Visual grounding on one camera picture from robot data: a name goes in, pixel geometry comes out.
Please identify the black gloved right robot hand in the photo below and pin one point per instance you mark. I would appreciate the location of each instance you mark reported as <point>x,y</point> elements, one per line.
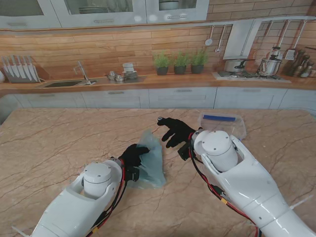
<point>180,132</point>

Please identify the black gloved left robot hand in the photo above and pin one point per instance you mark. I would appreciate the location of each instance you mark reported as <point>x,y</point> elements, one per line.
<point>132,156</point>

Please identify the clear bubble film sheet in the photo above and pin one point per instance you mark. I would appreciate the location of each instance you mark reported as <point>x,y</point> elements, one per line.
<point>153,168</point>

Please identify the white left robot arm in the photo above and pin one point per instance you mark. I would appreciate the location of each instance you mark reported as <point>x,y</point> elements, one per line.
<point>79,209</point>

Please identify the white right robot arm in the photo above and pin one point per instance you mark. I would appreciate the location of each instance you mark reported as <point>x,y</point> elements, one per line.
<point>247,185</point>

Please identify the printed kitchen backdrop banner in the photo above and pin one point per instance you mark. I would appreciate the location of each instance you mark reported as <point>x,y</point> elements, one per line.
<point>123,49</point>

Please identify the white zip tie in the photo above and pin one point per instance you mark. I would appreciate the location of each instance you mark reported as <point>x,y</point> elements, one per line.
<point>301,202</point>
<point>18,230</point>

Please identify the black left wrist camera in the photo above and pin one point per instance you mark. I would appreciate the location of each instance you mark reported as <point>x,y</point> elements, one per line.
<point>133,174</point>

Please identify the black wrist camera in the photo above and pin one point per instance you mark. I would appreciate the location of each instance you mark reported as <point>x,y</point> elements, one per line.
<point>133,174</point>
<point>184,151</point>

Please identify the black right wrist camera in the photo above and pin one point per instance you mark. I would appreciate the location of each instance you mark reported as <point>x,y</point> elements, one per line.
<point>184,151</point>

